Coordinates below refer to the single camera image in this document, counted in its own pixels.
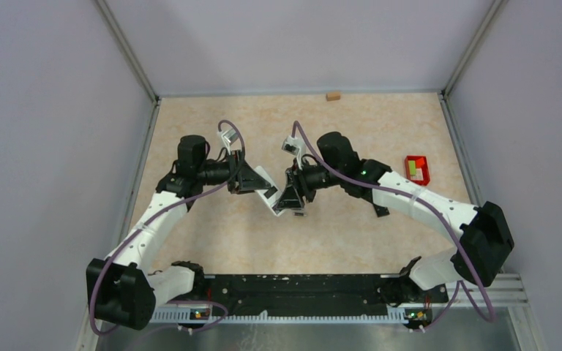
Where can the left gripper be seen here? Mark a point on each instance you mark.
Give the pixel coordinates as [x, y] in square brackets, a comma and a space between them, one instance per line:
[248, 180]

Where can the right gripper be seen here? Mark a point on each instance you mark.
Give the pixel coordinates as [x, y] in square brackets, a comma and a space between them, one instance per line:
[290, 199]

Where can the white remote control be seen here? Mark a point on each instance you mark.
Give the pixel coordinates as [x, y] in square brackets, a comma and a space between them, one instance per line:
[270, 196]

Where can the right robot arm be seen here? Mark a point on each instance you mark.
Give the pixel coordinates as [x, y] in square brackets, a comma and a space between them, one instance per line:
[481, 238]

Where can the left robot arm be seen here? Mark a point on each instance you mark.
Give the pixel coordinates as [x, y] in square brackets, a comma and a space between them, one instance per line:
[122, 290]

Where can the black remote control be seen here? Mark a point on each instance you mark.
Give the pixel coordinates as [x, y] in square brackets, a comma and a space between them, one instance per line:
[381, 211]

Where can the small wooden block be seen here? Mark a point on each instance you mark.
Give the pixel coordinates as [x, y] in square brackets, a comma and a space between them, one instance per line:
[333, 96]

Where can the red plastic bin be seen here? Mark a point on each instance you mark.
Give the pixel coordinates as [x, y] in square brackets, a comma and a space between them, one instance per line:
[417, 169]

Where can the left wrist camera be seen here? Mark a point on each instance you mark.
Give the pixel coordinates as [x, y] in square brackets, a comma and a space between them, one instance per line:
[228, 137]

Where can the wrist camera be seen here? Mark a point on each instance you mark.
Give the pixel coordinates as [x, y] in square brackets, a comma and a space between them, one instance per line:
[228, 137]
[295, 146]

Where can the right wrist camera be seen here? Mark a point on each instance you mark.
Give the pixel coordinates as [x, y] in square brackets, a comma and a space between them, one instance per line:
[295, 146]

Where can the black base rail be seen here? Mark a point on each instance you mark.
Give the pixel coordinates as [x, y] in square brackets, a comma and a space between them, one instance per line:
[313, 295]

